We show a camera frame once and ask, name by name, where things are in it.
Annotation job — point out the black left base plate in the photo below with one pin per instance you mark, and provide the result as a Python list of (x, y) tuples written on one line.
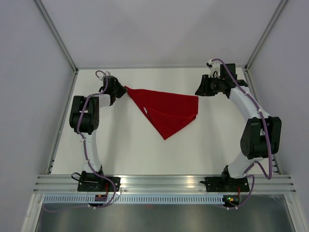
[(89, 182)]

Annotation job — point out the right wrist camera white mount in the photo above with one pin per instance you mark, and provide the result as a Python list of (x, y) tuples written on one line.
[(214, 68)]

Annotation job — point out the aluminium mounting rail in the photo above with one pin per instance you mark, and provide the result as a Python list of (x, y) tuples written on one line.
[(164, 184)]

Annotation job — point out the slotted cable duct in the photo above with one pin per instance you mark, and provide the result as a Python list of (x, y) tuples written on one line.
[(136, 199)]

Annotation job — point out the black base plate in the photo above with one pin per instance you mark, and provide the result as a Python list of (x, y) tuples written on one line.
[(217, 184), (89, 182)]

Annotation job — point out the red cloth napkin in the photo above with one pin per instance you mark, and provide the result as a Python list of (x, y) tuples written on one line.
[(167, 112)]

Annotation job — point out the right aluminium frame post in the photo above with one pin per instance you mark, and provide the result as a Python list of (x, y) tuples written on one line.
[(271, 24)]

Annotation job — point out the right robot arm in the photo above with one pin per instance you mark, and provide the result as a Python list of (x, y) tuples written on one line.
[(261, 136)]

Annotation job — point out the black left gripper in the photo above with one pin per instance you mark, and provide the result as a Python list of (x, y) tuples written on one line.
[(123, 90)]

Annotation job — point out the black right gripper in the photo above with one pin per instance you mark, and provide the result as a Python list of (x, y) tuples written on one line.
[(203, 90)]

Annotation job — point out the aluminium frame post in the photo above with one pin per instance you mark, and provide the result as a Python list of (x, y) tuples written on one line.
[(52, 28), (271, 24)]

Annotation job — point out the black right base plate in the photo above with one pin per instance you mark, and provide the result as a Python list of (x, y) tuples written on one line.
[(217, 184)]

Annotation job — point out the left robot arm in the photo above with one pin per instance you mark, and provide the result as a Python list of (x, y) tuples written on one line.
[(84, 120)]

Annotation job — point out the left aluminium frame post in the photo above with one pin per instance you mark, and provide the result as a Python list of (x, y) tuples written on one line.
[(52, 28)]

